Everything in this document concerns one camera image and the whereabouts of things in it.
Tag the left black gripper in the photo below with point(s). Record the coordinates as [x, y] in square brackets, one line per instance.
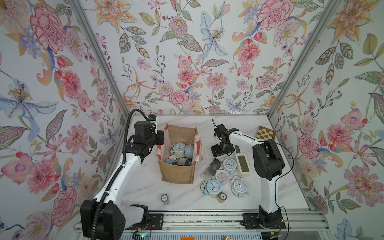
[161, 137]

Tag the small beige cylinder clock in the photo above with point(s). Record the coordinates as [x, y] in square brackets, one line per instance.
[222, 197]

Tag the wooden chessboard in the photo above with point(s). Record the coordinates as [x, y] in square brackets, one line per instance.
[265, 134]

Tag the white round alarm clock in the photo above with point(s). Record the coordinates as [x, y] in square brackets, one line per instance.
[230, 165]

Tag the grey round alarm clock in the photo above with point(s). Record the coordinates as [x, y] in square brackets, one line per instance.
[189, 149]

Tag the burlap canvas bag red trim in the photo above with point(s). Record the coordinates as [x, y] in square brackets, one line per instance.
[172, 173]

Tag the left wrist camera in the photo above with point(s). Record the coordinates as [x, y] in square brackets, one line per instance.
[154, 122]

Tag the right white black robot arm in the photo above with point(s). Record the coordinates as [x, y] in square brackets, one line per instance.
[268, 164]

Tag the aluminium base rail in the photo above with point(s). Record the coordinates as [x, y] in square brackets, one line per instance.
[231, 225]

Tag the small white digital clock upright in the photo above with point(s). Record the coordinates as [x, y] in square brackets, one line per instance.
[237, 149]

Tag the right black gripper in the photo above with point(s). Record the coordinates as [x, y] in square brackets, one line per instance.
[216, 147]

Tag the blue twin-bell clock front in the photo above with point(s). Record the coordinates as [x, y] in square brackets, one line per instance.
[211, 188]

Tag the small grey mini clock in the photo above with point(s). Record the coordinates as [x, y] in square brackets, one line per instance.
[165, 199]

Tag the white twin-bell alarm clock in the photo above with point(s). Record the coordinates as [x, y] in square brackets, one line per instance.
[239, 187]

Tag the long white digital clock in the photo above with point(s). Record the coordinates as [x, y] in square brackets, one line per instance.
[244, 168]

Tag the light blue twin-bell clock back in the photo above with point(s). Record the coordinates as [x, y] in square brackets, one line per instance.
[178, 150]

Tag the pink round alarm clock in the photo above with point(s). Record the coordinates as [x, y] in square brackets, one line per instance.
[222, 176]

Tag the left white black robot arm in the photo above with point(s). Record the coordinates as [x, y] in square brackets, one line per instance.
[102, 218]

